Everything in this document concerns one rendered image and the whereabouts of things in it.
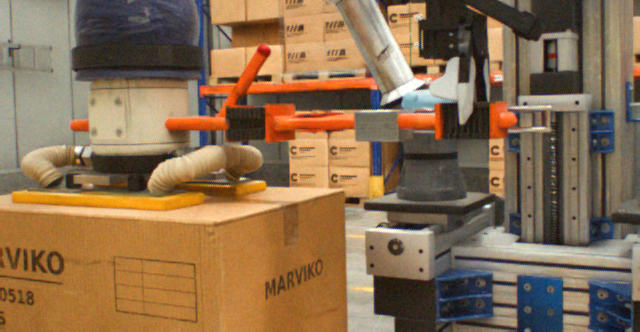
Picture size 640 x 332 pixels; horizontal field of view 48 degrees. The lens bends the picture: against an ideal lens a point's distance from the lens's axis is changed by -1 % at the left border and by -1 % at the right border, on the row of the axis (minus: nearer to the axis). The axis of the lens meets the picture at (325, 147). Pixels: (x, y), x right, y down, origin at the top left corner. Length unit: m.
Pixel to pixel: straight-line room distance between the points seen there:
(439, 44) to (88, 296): 0.64
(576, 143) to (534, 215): 0.18
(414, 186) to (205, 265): 0.63
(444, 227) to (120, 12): 0.75
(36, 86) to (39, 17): 1.08
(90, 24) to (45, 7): 11.06
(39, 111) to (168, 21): 10.86
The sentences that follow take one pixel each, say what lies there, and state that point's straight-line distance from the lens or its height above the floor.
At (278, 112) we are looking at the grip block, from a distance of 1.14.
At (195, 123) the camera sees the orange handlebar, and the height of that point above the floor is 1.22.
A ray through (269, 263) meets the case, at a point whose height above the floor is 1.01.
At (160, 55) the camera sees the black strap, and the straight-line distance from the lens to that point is 1.22.
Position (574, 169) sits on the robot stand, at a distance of 1.54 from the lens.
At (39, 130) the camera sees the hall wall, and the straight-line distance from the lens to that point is 12.06.
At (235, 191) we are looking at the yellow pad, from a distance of 1.26.
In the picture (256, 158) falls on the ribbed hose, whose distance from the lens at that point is 1.26.
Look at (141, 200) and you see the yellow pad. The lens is 1.14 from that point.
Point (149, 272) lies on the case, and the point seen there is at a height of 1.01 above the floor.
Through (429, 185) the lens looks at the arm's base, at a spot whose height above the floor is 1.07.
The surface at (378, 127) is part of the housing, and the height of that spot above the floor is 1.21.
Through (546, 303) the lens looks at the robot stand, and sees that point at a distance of 1.47.
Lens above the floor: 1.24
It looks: 3 degrees down
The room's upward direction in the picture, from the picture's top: 2 degrees counter-clockwise
